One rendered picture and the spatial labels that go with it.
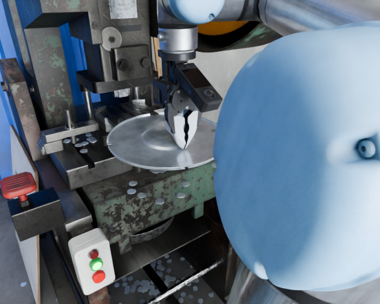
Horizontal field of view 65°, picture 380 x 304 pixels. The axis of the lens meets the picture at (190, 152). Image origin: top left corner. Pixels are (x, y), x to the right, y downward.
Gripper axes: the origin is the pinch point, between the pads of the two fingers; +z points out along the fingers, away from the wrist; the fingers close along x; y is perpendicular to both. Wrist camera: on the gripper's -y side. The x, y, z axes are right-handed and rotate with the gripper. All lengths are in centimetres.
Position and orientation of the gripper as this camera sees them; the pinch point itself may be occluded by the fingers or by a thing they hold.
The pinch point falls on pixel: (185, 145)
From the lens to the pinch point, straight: 66.4
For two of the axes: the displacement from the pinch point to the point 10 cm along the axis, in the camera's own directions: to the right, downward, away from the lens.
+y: -5.8, -3.9, 7.2
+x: -8.2, 2.8, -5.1
